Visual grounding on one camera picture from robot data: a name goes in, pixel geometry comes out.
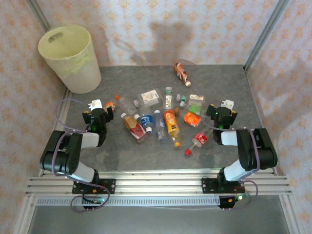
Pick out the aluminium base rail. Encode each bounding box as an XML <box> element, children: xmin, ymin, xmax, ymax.
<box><xmin>25</xmin><ymin>169</ymin><xmax>293</xmax><ymax>197</ymax></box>

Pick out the clear bottle green lime label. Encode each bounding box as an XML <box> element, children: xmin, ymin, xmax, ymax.
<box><xmin>179</xmin><ymin>101</ymin><xmax>208</xmax><ymax>117</ymax></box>

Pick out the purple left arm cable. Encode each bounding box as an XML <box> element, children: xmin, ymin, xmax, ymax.
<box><xmin>52</xmin><ymin>98</ymin><xmax>110</xmax><ymax>213</ymax></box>

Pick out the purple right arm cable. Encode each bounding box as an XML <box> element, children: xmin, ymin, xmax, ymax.
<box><xmin>200</xmin><ymin>116</ymin><xmax>259</xmax><ymax>211</ymax></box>

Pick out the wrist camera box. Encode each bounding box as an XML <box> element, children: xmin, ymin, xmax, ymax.
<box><xmin>88</xmin><ymin>99</ymin><xmax>103</xmax><ymax>110</ymax></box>
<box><xmin>220</xmin><ymin>99</ymin><xmax>234</xmax><ymax>110</ymax></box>

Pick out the pale blue clear water bottle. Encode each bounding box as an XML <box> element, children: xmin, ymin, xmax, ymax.
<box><xmin>153</xmin><ymin>109</ymin><xmax>168</xmax><ymax>142</ymax></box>

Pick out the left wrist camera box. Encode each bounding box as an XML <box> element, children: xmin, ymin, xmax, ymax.
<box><xmin>88</xmin><ymin>99</ymin><xmax>103</xmax><ymax>110</ymax></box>

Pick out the aluminium frame leg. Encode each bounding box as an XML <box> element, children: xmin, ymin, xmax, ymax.
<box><xmin>13</xmin><ymin>195</ymin><xmax>37</xmax><ymax>234</ymax></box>
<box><xmin>280</xmin><ymin>195</ymin><xmax>304</xmax><ymax>234</ymax></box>

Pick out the tall orange juice bottle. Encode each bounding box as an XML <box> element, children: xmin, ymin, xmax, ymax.
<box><xmin>162</xmin><ymin>109</ymin><xmax>182</xmax><ymax>149</ymax></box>

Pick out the aluminium table side rail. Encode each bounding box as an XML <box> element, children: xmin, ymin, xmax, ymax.
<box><xmin>52</xmin><ymin>89</ymin><xmax>74</xmax><ymax>134</ymax></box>

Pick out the orange snack packet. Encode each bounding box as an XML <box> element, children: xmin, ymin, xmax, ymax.
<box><xmin>183</xmin><ymin>111</ymin><xmax>202</xmax><ymax>128</ymax></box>

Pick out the aluminium frame post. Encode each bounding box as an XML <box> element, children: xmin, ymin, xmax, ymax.
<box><xmin>243</xmin><ymin>0</ymin><xmax>291</xmax><ymax>73</ymax></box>
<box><xmin>26</xmin><ymin>0</ymin><xmax>52</xmax><ymax>34</ymax></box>

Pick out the brown label drink bottle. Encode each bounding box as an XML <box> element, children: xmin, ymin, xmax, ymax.
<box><xmin>173</xmin><ymin>62</ymin><xmax>192</xmax><ymax>88</ymax></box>

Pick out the controller board with green light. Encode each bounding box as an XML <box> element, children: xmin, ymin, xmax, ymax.
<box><xmin>218</xmin><ymin>194</ymin><xmax>253</xmax><ymax>210</ymax></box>
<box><xmin>81</xmin><ymin>195</ymin><xmax>105</xmax><ymax>211</ymax></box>

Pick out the clear bottle orange cap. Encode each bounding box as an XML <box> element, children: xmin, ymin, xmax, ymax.
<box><xmin>114</xmin><ymin>95</ymin><xmax>139</xmax><ymax>116</ymax></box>

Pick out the red label tea bottle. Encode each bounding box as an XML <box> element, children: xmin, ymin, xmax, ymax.
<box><xmin>120</xmin><ymin>113</ymin><xmax>149</xmax><ymax>144</ymax></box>

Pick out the cream plastic waste bin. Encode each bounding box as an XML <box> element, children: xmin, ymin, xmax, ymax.
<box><xmin>38</xmin><ymin>24</ymin><xmax>102</xmax><ymax>95</ymax></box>

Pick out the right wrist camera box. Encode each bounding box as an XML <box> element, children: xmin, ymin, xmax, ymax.
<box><xmin>220</xmin><ymin>99</ymin><xmax>234</xmax><ymax>110</ymax></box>

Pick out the square clear bottle white label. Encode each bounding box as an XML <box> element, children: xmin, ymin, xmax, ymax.
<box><xmin>133</xmin><ymin>89</ymin><xmax>163</xmax><ymax>108</ymax></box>

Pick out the small orange bottle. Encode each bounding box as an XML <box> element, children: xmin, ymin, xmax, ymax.
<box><xmin>104</xmin><ymin>100</ymin><xmax>117</xmax><ymax>113</ymax></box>

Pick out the blue label water bottle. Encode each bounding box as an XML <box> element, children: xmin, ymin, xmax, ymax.
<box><xmin>139</xmin><ymin>108</ymin><xmax>156</xmax><ymax>134</ymax></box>

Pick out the slotted grey cable duct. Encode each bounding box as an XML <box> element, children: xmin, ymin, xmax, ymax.
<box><xmin>36</xmin><ymin>196</ymin><xmax>221</xmax><ymax>207</ymax></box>

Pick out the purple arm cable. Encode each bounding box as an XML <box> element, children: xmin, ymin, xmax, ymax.
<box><xmin>200</xmin><ymin>116</ymin><xmax>259</xmax><ymax>211</ymax></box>
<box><xmin>52</xmin><ymin>98</ymin><xmax>110</xmax><ymax>213</ymax></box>

